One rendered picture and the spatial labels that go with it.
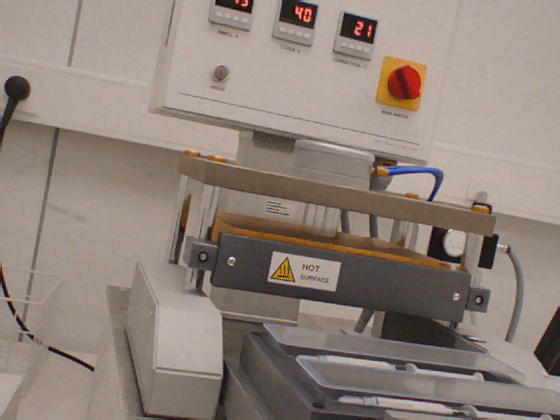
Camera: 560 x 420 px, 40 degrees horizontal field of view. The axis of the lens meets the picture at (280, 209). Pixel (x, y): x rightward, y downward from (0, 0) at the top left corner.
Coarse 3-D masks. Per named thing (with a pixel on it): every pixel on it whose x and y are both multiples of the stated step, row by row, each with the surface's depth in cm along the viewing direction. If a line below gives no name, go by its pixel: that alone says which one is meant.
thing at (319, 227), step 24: (216, 216) 72; (240, 216) 78; (312, 216) 73; (336, 216) 73; (216, 240) 70; (288, 240) 65; (312, 240) 66; (336, 240) 71; (360, 240) 77; (384, 240) 84; (432, 264) 69
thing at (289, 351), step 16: (272, 336) 51; (288, 352) 49; (304, 352) 50; (320, 352) 50; (336, 352) 50; (384, 368) 51; (400, 368) 51; (416, 368) 52; (432, 368) 52; (448, 368) 52; (464, 368) 53; (512, 384) 54
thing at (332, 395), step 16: (304, 368) 47; (304, 384) 44; (320, 384) 41; (320, 400) 41; (336, 400) 41; (352, 400) 41; (368, 400) 42; (384, 400) 42; (400, 400) 42; (416, 400) 42; (432, 400) 43; (448, 416) 43; (464, 416) 43; (480, 416) 44; (496, 416) 44; (512, 416) 44; (528, 416) 44; (544, 416) 45
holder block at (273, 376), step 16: (256, 336) 54; (256, 352) 51; (272, 352) 50; (256, 368) 51; (272, 368) 47; (288, 368) 47; (256, 384) 50; (272, 384) 47; (288, 384) 44; (272, 400) 46; (288, 400) 43; (304, 400) 41; (288, 416) 43; (304, 416) 40; (320, 416) 40; (336, 416) 40; (352, 416) 40; (368, 416) 40
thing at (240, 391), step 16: (224, 368) 55; (240, 368) 54; (224, 384) 54; (240, 384) 50; (224, 400) 53; (240, 400) 49; (256, 400) 48; (240, 416) 49; (256, 416) 45; (272, 416) 45; (384, 416) 37; (400, 416) 36; (416, 416) 37; (432, 416) 37
